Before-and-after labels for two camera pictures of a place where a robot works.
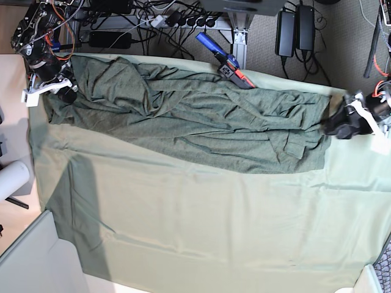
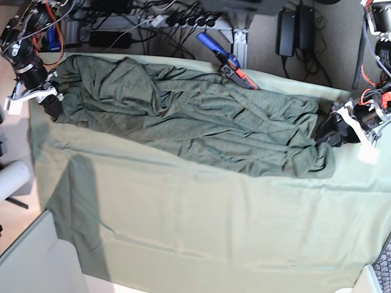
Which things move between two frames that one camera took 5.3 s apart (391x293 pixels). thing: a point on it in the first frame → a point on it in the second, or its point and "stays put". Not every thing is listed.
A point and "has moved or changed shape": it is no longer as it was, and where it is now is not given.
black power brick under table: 109,40 stays put
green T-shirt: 124,110 has moved or changed shape
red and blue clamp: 230,68 stays put
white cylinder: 13,177 stays put
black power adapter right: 305,27 stays put
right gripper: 67,94 → 52,106
